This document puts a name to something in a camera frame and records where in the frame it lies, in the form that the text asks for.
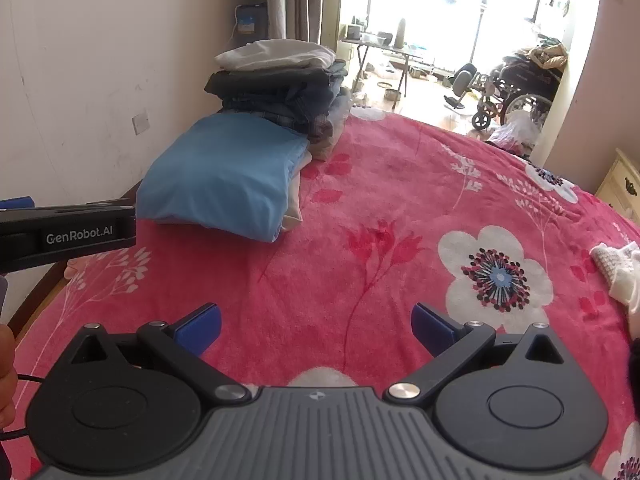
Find wheelchair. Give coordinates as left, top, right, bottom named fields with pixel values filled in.
left=471, top=41, right=569, bottom=132

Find black cable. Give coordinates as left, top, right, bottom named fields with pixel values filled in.
left=0, top=373, right=49, bottom=444

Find folded plaid garment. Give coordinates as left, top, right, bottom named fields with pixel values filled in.
left=260, top=94, right=353, bottom=145

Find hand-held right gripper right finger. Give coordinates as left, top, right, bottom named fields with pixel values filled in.
left=383, top=303, right=572, bottom=407

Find folded dark grey garment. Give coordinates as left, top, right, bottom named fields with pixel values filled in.
left=204, top=59, right=348, bottom=111

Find person's left hand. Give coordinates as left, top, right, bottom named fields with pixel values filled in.
left=0, top=323, right=17, bottom=432

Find grey curtain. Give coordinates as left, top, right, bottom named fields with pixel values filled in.
left=264, top=0, right=327, bottom=47

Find white plastic bag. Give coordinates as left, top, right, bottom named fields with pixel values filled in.
left=486, top=108, right=543, bottom=157

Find light blue t-shirt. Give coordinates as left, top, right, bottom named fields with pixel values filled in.
left=136, top=112, right=312, bottom=244

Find blue wall box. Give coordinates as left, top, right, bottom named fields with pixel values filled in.
left=234, top=3, right=269, bottom=37

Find cream dresser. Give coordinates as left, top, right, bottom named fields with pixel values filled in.
left=594, top=148, right=640, bottom=227

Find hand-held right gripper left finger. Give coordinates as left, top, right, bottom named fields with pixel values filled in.
left=65, top=303, right=252, bottom=407

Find pink floral blanket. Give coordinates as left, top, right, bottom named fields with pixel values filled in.
left=10, top=102, right=640, bottom=480

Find folded white garment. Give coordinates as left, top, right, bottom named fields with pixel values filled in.
left=215, top=38, right=337, bottom=73

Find beige folded cloth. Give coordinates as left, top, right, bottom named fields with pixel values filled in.
left=279, top=152, right=312, bottom=234

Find folded blue jeans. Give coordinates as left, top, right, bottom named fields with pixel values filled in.
left=220, top=85, right=347, bottom=128

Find folding table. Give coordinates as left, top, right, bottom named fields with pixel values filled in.
left=341, top=34, right=419, bottom=112

